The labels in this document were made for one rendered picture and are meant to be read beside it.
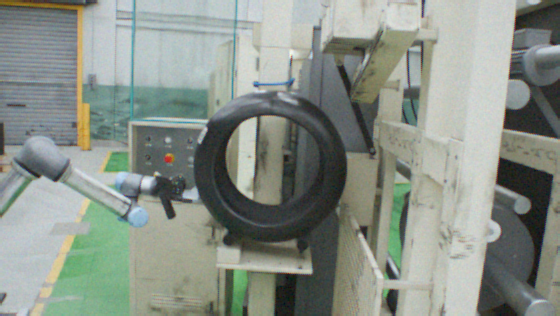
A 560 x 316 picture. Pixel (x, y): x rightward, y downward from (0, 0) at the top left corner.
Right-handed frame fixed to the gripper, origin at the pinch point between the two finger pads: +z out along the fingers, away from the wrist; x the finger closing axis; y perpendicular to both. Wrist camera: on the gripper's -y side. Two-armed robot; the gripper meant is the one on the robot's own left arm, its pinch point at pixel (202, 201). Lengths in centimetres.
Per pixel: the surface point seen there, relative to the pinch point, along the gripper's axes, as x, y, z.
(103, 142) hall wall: 809, -138, -380
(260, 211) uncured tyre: 15.6, -3.8, 22.7
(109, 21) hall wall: 814, 131, -404
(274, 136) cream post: 28.1, 27.6, 22.5
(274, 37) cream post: 28, 70, 15
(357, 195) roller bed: 21, 10, 63
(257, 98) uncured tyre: -9.8, 43.9, 15.2
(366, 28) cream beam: -34, 71, 45
